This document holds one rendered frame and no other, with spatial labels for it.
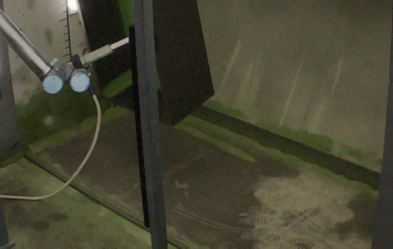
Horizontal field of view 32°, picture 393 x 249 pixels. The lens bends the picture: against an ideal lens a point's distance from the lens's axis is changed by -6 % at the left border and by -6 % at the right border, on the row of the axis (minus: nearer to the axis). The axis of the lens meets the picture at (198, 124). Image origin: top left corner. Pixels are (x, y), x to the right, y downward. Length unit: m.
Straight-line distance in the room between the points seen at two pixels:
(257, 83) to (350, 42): 0.71
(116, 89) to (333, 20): 1.40
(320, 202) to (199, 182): 0.73
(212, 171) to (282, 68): 0.80
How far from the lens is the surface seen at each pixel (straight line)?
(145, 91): 2.57
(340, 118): 4.33
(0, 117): 4.59
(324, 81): 4.44
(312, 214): 3.97
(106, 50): 3.81
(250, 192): 4.16
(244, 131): 4.71
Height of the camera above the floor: 2.23
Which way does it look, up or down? 26 degrees down
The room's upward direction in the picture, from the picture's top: 2 degrees counter-clockwise
